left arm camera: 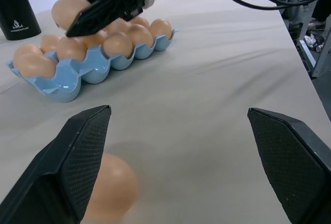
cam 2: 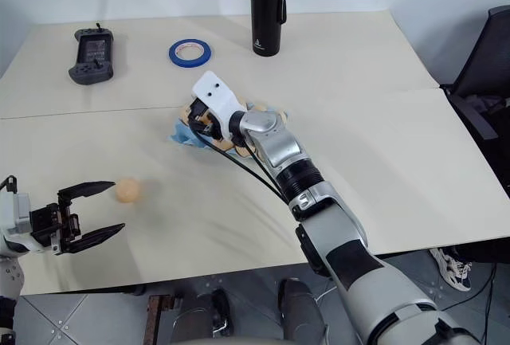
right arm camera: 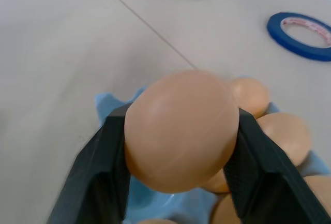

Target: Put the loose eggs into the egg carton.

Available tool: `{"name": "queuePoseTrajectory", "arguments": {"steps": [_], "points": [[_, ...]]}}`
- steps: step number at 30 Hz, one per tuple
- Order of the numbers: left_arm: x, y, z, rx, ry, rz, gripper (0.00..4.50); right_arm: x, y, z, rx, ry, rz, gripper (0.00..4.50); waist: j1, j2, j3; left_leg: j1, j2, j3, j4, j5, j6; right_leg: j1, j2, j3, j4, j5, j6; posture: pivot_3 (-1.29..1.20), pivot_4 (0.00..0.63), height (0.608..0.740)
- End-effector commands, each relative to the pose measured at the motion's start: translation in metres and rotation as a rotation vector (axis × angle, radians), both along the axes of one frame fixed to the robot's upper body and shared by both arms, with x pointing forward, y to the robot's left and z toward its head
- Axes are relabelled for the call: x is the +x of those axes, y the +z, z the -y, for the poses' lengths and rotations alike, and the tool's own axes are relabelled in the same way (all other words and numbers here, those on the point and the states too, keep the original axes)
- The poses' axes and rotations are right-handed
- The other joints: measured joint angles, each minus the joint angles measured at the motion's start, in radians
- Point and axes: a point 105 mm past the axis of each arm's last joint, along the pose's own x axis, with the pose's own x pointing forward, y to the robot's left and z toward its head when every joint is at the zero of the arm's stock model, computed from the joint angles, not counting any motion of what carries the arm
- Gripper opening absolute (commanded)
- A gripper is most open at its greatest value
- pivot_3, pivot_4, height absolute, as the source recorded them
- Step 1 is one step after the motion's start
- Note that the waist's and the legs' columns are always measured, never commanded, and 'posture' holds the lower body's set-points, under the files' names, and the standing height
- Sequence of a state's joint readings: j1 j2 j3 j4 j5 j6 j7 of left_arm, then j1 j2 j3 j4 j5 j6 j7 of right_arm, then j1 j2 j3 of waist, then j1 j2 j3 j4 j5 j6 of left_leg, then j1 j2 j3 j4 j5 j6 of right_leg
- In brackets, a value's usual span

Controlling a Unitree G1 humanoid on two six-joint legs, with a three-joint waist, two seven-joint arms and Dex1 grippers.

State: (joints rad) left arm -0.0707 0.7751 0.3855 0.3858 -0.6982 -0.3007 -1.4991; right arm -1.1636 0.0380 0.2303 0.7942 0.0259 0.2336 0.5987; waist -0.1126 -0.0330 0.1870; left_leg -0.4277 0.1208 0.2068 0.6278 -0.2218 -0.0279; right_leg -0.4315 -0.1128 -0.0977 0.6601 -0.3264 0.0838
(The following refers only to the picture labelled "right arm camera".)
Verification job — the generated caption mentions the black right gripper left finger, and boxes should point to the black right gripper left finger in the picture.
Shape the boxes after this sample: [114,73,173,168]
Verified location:
[47,102,133,224]

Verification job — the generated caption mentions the light blue egg carton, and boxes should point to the light blue egg carton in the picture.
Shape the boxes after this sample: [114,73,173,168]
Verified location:
[94,73,331,224]

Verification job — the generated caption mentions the blue tape roll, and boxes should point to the blue tape roll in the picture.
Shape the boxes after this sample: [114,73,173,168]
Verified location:
[266,12,331,62]

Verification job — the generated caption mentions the brown egg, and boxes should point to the brown egg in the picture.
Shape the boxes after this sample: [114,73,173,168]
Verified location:
[138,218,179,224]
[229,78,270,119]
[202,168,231,193]
[303,174,331,216]
[211,192,243,224]
[124,69,239,193]
[255,112,312,168]

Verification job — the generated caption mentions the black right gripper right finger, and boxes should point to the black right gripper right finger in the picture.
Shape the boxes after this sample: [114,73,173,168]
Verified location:
[222,108,331,224]

